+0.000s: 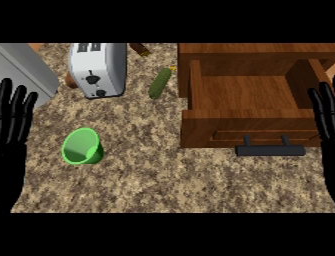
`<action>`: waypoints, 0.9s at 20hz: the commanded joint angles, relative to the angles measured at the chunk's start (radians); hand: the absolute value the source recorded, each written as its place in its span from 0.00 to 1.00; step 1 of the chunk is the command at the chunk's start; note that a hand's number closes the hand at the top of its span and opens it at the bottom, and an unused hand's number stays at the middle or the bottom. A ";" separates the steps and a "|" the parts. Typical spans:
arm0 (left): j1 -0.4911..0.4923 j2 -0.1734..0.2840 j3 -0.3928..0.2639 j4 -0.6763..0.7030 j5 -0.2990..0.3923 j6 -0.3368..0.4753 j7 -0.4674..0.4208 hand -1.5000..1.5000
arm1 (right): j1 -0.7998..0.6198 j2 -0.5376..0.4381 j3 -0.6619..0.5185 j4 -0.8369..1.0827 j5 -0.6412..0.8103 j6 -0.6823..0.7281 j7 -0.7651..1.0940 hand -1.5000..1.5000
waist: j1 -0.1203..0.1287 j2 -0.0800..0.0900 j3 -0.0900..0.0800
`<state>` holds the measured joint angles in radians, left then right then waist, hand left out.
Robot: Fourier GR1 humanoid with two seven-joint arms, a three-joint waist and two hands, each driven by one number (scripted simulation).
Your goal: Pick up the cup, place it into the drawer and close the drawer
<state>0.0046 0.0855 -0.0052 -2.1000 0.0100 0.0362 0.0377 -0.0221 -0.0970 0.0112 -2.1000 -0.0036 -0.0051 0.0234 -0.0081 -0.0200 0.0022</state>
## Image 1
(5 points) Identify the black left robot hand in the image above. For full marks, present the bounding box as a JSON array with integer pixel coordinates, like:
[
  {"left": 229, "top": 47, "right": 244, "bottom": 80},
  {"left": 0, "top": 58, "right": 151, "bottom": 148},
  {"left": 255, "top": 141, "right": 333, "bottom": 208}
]
[{"left": 0, "top": 77, "right": 40, "bottom": 214}]

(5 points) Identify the green cup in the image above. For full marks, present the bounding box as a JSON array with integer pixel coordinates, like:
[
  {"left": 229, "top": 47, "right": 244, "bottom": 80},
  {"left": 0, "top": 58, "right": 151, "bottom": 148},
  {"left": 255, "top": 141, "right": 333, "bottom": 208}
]
[{"left": 60, "top": 127, "right": 105, "bottom": 166}]

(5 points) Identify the wooden drawer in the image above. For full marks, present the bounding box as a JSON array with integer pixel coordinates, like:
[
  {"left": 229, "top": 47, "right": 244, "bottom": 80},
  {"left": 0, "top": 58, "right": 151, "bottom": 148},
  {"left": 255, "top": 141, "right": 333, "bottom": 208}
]
[{"left": 181, "top": 59, "right": 335, "bottom": 149}]

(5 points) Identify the grey appliance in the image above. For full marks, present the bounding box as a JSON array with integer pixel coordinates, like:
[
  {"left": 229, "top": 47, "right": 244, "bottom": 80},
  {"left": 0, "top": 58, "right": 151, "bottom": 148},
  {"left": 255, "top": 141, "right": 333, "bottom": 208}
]
[{"left": 0, "top": 42, "right": 61, "bottom": 108}]

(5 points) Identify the white toaster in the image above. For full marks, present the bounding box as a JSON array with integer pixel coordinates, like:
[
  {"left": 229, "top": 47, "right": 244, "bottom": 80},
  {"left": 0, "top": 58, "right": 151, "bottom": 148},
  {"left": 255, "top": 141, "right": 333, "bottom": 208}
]
[{"left": 68, "top": 42, "right": 129, "bottom": 100}]

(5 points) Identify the wooden cabinet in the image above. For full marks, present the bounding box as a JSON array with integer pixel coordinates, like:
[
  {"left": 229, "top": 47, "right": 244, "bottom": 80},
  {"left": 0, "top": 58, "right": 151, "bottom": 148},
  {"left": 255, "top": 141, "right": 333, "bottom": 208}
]
[{"left": 176, "top": 42, "right": 335, "bottom": 110}]

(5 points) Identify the green cucumber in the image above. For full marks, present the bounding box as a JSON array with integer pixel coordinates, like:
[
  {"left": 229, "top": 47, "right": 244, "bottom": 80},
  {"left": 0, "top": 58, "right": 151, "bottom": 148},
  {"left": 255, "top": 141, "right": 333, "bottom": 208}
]
[{"left": 148, "top": 67, "right": 173, "bottom": 100}]

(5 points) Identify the brown bottle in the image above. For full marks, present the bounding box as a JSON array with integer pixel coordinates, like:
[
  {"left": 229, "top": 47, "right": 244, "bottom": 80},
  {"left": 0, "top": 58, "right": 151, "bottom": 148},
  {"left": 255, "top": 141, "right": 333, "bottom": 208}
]
[{"left": 129, "top": 42, "right": 153, "bottom": 57}]

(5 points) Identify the dark grey drawer handle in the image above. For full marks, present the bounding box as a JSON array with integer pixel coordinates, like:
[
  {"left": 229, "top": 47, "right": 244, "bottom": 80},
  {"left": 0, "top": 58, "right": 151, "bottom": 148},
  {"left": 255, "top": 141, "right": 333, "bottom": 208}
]
[{"left": 234, "top": 134, "right": 308, "bottom": 157}]

